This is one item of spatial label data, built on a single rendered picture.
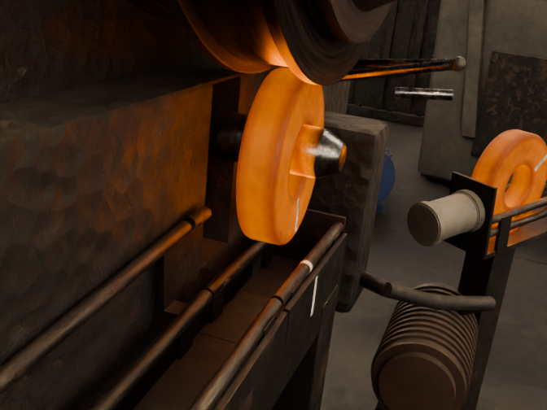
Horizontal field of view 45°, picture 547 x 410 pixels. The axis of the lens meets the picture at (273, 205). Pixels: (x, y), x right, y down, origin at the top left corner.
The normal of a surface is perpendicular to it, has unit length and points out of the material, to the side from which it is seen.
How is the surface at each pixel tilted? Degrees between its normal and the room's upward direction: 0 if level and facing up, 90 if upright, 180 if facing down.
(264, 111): 48
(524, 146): 89
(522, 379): 0
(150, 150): 90
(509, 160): 89
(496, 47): 90
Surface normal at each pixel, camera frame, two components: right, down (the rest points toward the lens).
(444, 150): -0.56, 0.23
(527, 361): 0.11, -0.94
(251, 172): -0.31, 0.25
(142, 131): 0.93, 0.21
